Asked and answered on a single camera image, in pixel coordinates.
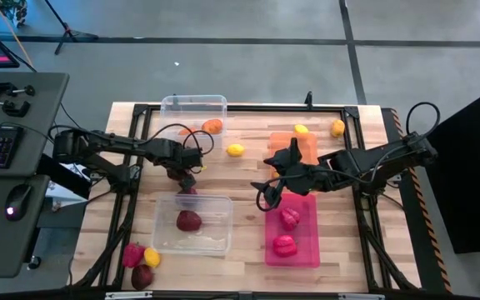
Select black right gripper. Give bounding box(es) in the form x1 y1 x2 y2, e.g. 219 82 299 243
251 137 334 200

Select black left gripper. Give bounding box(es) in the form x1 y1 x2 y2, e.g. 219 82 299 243
164 142 205 191

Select pink toy pepper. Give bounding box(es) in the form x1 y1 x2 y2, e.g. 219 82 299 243
122 242 146 269
280 207 302 232
272 234 298 258

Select dark red apple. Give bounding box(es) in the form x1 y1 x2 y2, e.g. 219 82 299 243
176 209 203 233

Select orange toy fruit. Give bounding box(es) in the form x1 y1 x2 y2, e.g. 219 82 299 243
201 118 224 135

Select small clear plastic bin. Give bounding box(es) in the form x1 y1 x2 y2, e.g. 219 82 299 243
159 94 228 150

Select large clear plastic bin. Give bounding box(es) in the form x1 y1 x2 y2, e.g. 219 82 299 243
151 193 234 256

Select pink translucent plastic bin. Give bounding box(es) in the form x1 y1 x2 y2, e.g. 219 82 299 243
263 192 322 268

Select white paper sheets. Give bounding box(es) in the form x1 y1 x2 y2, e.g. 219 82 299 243
46 162 99 202

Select black hazard-striped edge strip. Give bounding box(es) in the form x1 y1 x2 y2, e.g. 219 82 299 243
381 107 453 295

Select black computer mouse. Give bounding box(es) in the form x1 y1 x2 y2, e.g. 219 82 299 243
4 182 33 222

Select black screw clamp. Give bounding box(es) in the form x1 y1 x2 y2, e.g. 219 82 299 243
0 96 31 118
0 79 36 99

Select black tripod stand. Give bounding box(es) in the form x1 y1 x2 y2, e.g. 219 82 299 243
42 0 99 56

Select black floor mat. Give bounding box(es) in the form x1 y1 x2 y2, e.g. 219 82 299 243
414 81 480 254

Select black metal table frame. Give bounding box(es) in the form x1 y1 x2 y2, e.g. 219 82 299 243
72 102 420 293

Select thin black cable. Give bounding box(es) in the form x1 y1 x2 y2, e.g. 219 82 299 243
58 102 83 130

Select silver metal bracket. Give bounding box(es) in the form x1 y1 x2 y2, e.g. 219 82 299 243
105 291 153 300
338 293 385 300

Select orange cord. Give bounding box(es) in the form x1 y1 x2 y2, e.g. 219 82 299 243
0 0 35 70

